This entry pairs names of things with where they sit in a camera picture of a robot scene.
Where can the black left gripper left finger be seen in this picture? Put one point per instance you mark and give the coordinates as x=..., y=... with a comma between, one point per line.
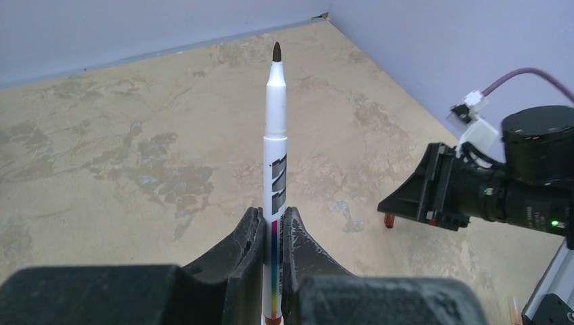
x=222, y=286

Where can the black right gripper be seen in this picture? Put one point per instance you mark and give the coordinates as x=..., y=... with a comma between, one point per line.
x=423, y=196

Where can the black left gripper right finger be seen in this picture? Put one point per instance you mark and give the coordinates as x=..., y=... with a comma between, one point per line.
x=318, y=290

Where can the brown pen cap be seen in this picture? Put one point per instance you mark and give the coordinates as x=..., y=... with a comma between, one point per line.
x=389, y=221

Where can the white pen brown end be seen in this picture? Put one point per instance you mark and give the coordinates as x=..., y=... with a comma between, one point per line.
x=275, y=143

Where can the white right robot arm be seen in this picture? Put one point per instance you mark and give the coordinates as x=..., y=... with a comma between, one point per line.
x=532, y=189

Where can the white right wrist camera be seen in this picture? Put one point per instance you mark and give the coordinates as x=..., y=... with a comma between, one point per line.
x=478, y=132

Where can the aluminium frame rail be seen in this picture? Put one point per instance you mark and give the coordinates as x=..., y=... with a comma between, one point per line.
x=552, y=299

